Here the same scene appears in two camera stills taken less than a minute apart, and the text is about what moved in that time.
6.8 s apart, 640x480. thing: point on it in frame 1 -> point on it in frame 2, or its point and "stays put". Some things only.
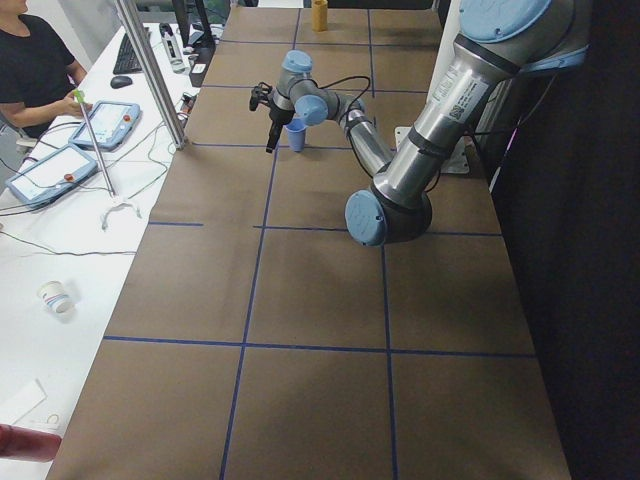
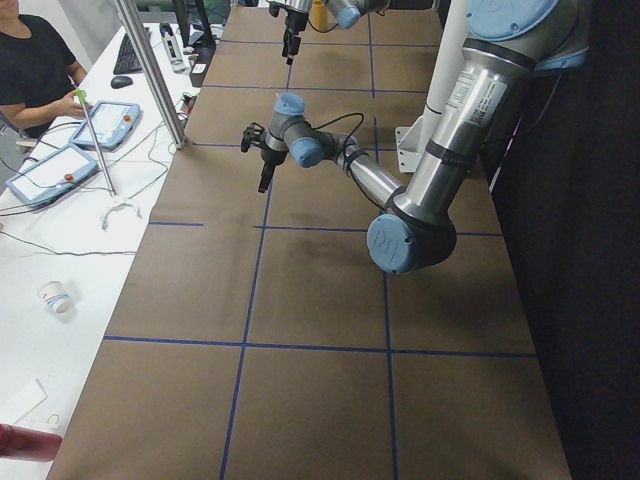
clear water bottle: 177,59 stays put
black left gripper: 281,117 -> 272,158
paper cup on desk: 54,296 stays put
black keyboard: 128,60 stays put
